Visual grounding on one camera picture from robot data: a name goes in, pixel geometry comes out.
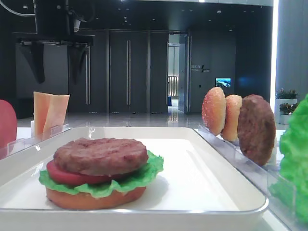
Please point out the potted flower plant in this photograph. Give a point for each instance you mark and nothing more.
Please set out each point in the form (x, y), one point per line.
(286, 110)
(286, 96)

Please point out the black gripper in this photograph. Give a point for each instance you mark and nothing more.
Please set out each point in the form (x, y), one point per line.
(56, 24)

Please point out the lettuce leaf on burger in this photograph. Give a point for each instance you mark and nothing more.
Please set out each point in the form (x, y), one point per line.
(140, 178)

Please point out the standing brown meat patty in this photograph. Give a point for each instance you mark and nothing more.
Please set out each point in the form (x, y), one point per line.
(256, 129)

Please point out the potted flower plant lower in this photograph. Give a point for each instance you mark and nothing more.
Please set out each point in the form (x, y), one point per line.
(286, 110)

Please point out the standing sesame bun far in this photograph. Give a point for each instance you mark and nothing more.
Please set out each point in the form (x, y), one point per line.
(214, 110)

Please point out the standing green lettuce leaf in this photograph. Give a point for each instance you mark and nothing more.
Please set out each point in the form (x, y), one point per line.
(296, 154)

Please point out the white rectangular tray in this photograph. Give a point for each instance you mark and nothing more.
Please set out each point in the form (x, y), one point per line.
(198, 189)

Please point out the bottom bun on tray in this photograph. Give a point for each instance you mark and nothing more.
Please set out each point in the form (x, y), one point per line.
(85, 201)

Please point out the standing bun near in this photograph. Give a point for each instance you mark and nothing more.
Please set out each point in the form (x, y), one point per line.
(233, 105)

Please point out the standing red tomato slice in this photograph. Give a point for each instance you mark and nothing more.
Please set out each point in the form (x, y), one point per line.
(8, 124)

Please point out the orange cheese slice rear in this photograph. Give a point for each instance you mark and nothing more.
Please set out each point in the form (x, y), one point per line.
(41, 106)

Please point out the orange cheese slice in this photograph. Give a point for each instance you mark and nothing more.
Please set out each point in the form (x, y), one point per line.
(41, 106)
(56, 115)

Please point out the meat patty on burger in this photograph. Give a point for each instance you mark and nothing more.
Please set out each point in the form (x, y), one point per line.
(106, 156)

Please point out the potted flower plant upper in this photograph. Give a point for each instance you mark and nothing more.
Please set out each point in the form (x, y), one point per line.
(286, 96)

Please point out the tomato slice on burger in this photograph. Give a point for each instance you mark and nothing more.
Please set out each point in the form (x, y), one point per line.
(75, 179)

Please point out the wall display screen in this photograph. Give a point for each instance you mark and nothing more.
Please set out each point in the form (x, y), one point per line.
(223, 82)

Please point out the orange cheese slice front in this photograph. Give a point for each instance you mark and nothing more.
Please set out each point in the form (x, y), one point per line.
(56, 115)

